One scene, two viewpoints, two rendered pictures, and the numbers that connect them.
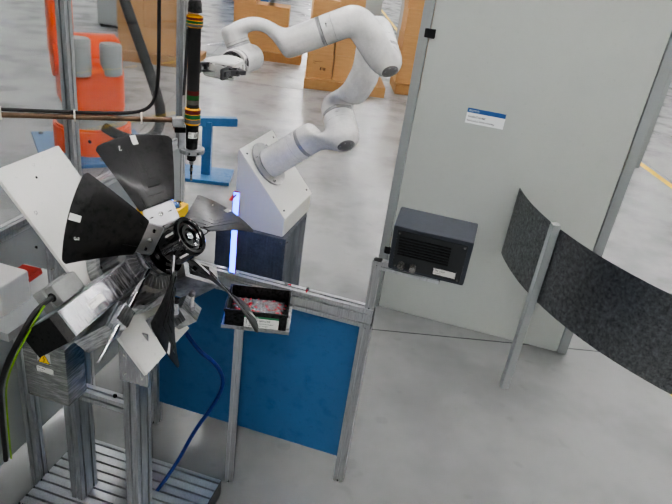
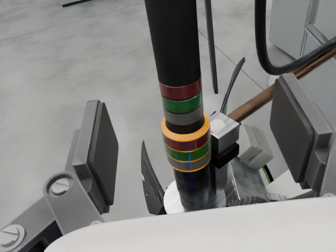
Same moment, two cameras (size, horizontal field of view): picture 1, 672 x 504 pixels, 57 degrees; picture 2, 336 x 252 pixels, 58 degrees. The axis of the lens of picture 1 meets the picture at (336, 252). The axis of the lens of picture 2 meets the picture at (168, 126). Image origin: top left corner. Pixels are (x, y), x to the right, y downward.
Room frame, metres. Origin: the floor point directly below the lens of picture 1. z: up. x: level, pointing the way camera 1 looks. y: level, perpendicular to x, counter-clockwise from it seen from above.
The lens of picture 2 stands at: (1.84, 0.40, 1.73)
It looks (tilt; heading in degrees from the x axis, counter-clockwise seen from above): 42 degrees down; 172
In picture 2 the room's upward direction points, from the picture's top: 10 degrees counter-clockwise
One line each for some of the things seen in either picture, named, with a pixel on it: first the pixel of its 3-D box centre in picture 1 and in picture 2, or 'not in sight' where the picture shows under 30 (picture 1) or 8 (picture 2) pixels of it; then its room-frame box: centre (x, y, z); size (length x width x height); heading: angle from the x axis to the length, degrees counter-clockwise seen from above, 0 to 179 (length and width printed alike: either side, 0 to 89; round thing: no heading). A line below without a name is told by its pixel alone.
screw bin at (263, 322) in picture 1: (258, 307); not in sight; (1.81, 0.24, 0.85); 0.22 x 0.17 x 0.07; 94
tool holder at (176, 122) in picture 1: (188, 135); (198, 172); (1.65, 0.45, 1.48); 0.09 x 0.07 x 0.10; 113
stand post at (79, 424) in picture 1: (76, 385); not in sight; (1.59, 0.80, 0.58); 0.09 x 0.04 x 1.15; 168
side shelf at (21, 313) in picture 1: (17, 299); not in sight; (1.65, 1.01, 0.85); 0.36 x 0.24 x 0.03; 168
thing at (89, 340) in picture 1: (103, 327); not in sight; (1.33, 0.58, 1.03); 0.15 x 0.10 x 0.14; 78
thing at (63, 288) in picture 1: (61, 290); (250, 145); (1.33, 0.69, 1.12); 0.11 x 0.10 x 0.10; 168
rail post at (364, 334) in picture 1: (351, 407); not in sight; (1.89, -0.15, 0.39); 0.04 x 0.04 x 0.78; 78
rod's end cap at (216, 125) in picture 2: not in sight; (214, 131); (1.64, 0.48, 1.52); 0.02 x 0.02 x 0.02; 23
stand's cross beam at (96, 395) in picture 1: (107, 398); not in sight; (1.56, 0.69, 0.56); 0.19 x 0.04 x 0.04; 78
